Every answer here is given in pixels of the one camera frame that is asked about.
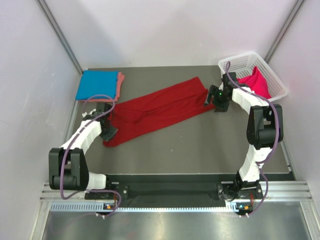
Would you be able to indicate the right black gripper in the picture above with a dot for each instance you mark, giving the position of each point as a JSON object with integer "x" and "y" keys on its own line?
{"x": 213, "y": 91}

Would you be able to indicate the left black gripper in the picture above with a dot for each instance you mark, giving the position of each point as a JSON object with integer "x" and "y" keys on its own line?
{"x": 107, "y": 136}

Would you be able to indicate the red t-shirt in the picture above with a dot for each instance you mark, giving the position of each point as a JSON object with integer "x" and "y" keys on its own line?
{"x": 158, "y": 110}

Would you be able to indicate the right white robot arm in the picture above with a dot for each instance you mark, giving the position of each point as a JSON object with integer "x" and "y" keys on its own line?
{"x": 264, "y": 131}

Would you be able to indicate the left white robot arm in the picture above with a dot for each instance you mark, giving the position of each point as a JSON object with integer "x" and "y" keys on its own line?
{"x": 67, "y": 166}

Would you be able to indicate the white plastic basket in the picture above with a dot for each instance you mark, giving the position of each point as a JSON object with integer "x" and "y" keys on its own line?
{"x": 243, "y": 65}

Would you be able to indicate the blue folded t-shirt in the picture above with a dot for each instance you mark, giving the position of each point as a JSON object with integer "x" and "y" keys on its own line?
{"x": 95, "y": 82}

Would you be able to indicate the magenta t-shirt in basket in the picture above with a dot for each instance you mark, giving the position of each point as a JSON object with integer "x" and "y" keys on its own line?
{"x": 257, "y": 83}

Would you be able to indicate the salmon pink folded t-shirt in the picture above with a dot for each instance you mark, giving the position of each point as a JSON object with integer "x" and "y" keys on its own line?
{"x": 120, "y": 79}

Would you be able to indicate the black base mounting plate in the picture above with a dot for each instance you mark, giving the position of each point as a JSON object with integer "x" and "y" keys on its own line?
{"x": 162, "y": 178}

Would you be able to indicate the grey slotted cable duct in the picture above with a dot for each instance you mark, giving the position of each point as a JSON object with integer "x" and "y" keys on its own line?
{"x": 103, "y": 207}

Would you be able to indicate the aluminium frame rail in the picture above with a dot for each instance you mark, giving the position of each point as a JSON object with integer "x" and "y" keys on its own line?
{"x": 205, "y": 193}

